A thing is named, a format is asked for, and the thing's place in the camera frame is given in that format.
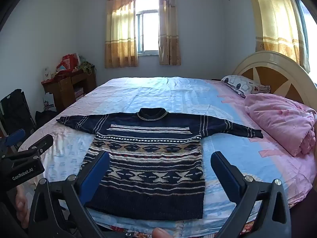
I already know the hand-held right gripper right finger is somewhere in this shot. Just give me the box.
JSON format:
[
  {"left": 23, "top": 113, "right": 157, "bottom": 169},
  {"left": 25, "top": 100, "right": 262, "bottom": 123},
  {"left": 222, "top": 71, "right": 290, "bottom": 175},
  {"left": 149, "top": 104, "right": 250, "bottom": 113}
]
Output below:
[{"left": 210, "top": 151, "right": 291, "bottom": 238}]

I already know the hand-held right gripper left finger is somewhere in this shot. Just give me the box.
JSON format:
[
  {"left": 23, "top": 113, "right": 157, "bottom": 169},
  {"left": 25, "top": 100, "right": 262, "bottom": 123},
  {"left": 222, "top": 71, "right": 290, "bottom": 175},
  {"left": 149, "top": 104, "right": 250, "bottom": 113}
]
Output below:
[{"left": 29, "top": 151, "right": 111, "bottom": 238}]

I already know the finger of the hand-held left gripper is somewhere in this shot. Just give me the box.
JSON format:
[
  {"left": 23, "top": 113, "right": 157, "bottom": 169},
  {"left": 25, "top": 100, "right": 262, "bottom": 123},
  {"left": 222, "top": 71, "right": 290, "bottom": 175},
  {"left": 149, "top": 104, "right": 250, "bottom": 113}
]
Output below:
[
  {"left": 4, "top": 128, "right": 26, "bottom": 152},
  {"left": 18, "top": 134, "right": 54, "bottom": 158}
]

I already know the navy patterned knit sweater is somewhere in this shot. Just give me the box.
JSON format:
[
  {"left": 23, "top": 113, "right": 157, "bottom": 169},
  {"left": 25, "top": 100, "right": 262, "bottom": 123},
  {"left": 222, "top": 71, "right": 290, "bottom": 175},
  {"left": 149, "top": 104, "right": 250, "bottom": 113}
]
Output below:
[{"left": 56, "top": 107, "right": 263, "bottom": 221}]

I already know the person's left hand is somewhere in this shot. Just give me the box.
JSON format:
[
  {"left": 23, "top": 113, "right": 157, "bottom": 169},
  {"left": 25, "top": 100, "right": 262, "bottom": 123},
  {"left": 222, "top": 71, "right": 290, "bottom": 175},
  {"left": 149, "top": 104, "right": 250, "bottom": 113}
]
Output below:
[{"left": 14, "top": 185, "right": 33, "bottom": 229}]

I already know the person's right hand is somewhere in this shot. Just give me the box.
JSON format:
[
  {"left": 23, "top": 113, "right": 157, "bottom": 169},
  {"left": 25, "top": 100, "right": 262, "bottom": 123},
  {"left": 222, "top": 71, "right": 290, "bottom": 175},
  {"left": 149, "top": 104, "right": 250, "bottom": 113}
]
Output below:
[{"left": 152, "top": 227, "right": 172, "bottom": 238}]

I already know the black folding chair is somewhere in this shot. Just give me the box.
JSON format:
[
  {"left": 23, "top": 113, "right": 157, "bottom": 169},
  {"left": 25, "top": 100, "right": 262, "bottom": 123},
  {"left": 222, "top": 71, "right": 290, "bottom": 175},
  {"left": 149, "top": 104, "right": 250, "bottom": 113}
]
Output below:
[{"left": 0, "top": 89, "right": 36, "bottom": 139}]

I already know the black bag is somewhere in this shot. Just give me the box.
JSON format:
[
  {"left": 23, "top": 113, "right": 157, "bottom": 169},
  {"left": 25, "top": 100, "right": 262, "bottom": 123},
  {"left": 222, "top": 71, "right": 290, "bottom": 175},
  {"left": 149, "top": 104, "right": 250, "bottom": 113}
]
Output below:
[{"left": 35, "top": 110, "right": 58, "bottom": 127}]

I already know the white printed box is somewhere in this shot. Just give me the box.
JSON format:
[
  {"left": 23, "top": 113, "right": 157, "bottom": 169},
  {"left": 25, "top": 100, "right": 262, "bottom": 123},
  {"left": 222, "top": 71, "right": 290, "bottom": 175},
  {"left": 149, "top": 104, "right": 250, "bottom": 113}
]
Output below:
[{"left": 43, "top": 98, "right": 55, "bottom": 111}]

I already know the brown wooden desk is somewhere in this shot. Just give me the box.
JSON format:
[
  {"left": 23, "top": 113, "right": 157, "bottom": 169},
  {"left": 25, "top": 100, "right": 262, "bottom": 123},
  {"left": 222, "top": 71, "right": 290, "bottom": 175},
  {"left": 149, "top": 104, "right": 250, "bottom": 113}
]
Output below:
[{"left": 41, "top": 67, "right": 97, "bottom": 112}]

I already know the pink quilt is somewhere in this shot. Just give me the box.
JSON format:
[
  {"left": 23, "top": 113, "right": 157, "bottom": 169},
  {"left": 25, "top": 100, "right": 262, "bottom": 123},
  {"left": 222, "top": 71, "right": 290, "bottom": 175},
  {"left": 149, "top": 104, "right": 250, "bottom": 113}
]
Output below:
[{"left": 245, "top": 94, "right": 317, "bottom": 157}]

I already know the red gift bag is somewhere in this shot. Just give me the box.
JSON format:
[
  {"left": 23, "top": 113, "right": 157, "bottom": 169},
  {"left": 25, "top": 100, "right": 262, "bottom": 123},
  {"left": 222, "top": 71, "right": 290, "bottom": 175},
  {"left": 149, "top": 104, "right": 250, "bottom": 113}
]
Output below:
[{"left": 61, "top": 53, "right": 81, "bottom": 71}]

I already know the green cloth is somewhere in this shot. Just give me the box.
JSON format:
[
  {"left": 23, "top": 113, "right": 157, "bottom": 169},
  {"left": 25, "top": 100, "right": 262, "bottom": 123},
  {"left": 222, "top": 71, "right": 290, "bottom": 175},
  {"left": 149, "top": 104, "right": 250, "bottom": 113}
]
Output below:
[{"left": 78, "top": 61, "right": 96, "bottom": 75}]

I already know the white patterned pillow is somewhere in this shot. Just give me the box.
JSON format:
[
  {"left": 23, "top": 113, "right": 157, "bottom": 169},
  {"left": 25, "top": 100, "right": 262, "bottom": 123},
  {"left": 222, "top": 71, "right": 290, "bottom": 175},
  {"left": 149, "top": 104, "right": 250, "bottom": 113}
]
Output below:
[{"left": 221, "top": 75, "right": 271, "bottom": 98}]

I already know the bed with blue pink sheet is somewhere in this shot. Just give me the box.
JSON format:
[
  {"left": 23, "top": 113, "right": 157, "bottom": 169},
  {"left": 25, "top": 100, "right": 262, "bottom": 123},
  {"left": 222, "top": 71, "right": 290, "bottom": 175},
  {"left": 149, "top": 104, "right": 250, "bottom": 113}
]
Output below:
[{"left": 18, "top": 77, "right": 317, "bottom": 238}]

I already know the cream and brown headboard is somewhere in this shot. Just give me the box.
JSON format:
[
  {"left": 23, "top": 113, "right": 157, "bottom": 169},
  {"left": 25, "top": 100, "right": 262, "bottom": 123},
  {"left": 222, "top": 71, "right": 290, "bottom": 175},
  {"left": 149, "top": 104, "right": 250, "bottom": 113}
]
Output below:
[{"left": 233, "top": 51, "right": 317, "bottom": 105}]

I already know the yellow patterned curtain panel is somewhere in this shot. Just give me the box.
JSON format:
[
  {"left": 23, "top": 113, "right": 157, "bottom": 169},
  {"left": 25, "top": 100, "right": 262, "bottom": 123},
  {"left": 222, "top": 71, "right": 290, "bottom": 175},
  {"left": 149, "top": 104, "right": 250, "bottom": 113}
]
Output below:
[
  {"left": 104, "top": 0, "right": 138, "bottom": 68},
  {"left": 157, "top": 0, "right": 181, "bottom": 66}
]

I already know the bright sliding window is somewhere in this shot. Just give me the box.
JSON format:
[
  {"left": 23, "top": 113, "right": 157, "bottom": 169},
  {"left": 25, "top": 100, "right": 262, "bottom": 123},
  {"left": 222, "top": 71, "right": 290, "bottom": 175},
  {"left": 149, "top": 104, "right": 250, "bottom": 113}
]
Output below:
[{"left": 136, "top": 0, "right": 159, "bottom": 55}]

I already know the large yellow curtain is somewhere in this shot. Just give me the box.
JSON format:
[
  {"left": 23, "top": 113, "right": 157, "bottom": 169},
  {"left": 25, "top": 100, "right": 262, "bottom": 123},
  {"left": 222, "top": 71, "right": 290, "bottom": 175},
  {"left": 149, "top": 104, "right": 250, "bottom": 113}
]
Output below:
[{"left": 249, "top": 0, "right": 310, "bottom": 71}]

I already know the window behind large curtain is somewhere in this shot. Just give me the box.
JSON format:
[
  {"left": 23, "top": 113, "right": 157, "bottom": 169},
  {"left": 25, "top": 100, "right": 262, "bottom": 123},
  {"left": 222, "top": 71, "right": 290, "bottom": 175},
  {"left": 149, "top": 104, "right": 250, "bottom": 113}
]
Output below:
[{"left": 287, "top": 0, "right": 315, "bottom": 62}]

